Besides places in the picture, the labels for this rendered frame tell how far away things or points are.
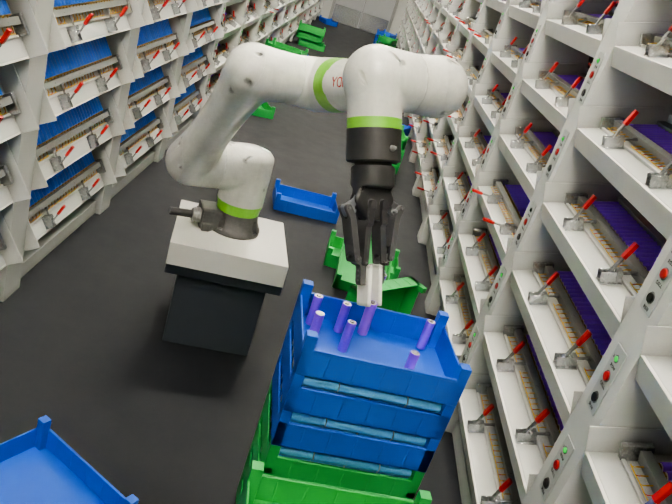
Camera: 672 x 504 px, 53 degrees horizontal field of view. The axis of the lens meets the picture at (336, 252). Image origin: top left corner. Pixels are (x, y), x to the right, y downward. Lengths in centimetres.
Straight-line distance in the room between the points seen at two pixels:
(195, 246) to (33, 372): 50
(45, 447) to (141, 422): 23
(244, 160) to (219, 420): 68
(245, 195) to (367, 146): 80
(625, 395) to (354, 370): 43
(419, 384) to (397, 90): 50
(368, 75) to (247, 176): 80
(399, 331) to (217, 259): 62
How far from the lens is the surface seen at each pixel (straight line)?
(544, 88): 220
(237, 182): 184
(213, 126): 163
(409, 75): 115
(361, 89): 112
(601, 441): 121
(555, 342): 150
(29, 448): 165
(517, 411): 160
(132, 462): 165
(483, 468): 172
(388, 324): 137
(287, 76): 151
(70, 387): 182
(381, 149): 111
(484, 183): 245
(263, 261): 182
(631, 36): 171
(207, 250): 180
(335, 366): 117
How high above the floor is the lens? 114
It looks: 24 degrees down
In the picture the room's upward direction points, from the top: 18 degrees clockwise
